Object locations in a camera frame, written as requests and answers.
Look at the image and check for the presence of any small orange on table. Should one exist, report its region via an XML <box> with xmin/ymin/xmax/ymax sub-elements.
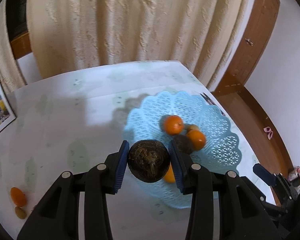
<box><xmin>10</xmin><ymin>187</ymin><xmax>27</xmax><ymax>207</ymax></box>

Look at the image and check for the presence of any cream curtain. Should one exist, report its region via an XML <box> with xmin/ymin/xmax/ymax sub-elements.
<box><xmin>0</xmin><ymin>0</ymin><xmax>26</xmax><ymax>94</ymax></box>
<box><xmin>26</xmin><ymin>0</ymin><xmax>248</xmax><ymax>87</ymax></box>

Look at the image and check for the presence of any small brown fruit in basket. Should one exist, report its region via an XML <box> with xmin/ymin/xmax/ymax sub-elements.
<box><xmin>184</xmin><ymin>124</ymin><xmax>200</xmax><ymax>132</ymax></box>

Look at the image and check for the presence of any brown wooden door frame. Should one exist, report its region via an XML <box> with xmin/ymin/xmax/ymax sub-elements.
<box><xmin>213</xmin><ymin>0</ymin><xmax>293</xmax><ymax>175</ymax></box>

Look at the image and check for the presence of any green-yellow round fruit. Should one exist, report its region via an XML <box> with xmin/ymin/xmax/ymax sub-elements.
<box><xmin>14</xmin><ymin>206</ymin><xmax>27</xmax><ymax>220</ymax></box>

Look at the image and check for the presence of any dark brown coconut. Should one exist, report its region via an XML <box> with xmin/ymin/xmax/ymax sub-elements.
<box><xmin>127</xmin><ymin>139</ymin><xmax>170</xmax><ymax>183</ymax></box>

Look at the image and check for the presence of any cream curtain right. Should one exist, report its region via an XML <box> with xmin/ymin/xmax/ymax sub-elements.
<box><xmin>26</xmin><ymin>0</ymin><xmax>248</xmax><ymax>87</ymax></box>

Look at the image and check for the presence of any dark brown fruit in basket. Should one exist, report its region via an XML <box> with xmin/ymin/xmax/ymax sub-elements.
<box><xmin>173</xmin><ymin>134</ymin><xmax>194</xmax><ymax>155</ymax></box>

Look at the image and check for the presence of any light blue lace basket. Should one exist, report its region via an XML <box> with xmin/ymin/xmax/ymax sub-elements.
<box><xmin>122</xmin><ymin>90</ymin><xmax>242</xmax><ymax>210</ymax></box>

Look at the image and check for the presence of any cream curtain left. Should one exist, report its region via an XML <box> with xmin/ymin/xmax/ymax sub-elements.
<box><xmin>0</xmin><ymin>0</ymin><xmax>26</xmax><ymax>94</ymax></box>

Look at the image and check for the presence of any white cloud-print tablecloth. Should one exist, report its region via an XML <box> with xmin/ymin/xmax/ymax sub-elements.
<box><xmin>0</xmin><ymin>61</ymin><xmax>275</xmax><ymax>239</ymax></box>

